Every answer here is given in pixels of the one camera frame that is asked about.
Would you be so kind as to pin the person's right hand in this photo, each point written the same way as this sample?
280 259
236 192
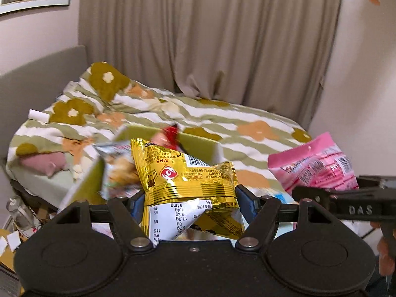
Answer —
386 256

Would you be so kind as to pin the pink plush toy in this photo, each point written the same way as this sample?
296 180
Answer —
43 162

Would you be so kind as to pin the clear plastic bottle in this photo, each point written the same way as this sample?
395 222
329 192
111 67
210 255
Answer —
18 213

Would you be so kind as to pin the white paper roll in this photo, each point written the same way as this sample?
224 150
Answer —
38 116

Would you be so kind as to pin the green striped floral duvet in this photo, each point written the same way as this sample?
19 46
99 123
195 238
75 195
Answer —
216 120

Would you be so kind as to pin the pink striped snack packet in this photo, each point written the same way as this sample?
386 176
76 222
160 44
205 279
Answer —
309 164

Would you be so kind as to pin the green cardboard box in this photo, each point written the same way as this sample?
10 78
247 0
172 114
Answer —
198 148

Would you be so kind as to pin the grey bed headboard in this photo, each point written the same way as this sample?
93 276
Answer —
31 80

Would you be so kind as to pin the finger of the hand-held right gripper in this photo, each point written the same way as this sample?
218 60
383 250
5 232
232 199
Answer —
309 193

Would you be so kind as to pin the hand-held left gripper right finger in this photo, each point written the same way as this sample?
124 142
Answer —
244 201

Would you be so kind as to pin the silver potato chips packet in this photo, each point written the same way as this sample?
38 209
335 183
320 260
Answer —
117 167

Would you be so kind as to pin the gold yellow snack packet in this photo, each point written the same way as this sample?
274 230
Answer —
191 185

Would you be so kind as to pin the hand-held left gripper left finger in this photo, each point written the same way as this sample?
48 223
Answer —
137 207

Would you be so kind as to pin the white paper scraps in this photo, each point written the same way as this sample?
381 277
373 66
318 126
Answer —
14 241

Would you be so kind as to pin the beige curtain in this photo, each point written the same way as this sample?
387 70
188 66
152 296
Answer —
201 37

